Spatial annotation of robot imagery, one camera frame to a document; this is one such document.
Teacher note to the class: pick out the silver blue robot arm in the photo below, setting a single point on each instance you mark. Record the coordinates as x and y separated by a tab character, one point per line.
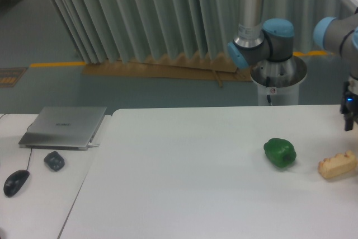
266	47

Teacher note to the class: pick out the pale green curtain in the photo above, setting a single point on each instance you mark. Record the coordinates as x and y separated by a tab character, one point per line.
124	29

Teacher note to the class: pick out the black computer mouse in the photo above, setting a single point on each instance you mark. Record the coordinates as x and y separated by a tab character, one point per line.
14	182

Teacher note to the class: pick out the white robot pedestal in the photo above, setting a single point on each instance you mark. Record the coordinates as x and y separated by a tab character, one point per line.
277	96

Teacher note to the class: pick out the green bell pepper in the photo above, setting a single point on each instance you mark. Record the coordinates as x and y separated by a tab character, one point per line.
280	152

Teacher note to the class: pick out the black small controller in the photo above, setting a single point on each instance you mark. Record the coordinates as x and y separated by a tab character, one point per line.
54	161

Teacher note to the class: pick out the white usb plug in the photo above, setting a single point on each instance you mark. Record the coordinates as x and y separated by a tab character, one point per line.
92	145

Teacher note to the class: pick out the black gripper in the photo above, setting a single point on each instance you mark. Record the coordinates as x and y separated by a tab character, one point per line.
348	106

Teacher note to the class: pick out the silver closed laptop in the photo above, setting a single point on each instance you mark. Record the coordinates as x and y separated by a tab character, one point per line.
64	127

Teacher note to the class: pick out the toy bread loaf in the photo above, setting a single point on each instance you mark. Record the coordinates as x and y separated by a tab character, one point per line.
338	165

